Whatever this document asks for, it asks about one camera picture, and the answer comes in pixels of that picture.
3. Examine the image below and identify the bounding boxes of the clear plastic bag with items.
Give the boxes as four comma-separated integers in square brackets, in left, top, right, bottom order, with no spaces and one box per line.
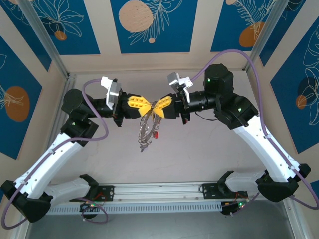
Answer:
[137,101,162,153]

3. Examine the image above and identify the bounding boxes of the black controller board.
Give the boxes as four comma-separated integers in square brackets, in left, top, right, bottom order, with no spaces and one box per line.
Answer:
[79,203,100,215]
[221,199,250,216]

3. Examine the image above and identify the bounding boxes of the aluminium side rail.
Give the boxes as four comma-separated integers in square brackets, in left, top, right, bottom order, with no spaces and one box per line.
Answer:
[43,73,77,170]

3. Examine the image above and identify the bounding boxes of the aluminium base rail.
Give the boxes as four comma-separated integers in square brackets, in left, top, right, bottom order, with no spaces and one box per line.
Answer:
[22,180,292,204]

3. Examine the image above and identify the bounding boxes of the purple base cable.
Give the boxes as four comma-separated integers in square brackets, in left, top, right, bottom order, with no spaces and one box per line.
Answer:
[224,193,260,218]
[81,199,110,224]

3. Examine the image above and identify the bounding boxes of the grey slotted cable duct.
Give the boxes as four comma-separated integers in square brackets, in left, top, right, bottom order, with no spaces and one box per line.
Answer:
[32,201,222,215]

